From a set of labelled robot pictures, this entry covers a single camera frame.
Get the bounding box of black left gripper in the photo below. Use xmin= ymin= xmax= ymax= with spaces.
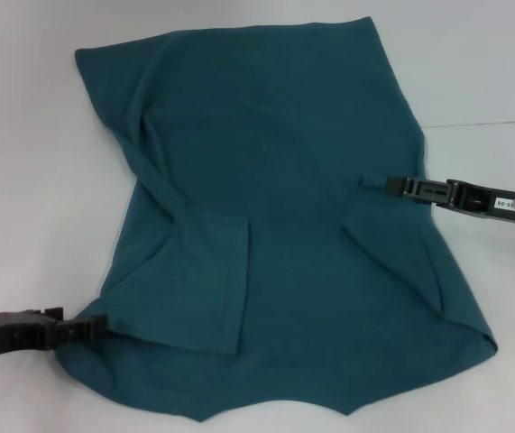
xmin=0 ymin=306 xmax=107 ymax=363

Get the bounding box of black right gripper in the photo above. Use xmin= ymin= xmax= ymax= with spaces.
xmin=386 ymin=175 xmax=515 ymax=227

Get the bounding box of teal blue t-shirt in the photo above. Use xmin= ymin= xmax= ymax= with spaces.
xmin=52 ymin=16 xmax=498 ymax=412

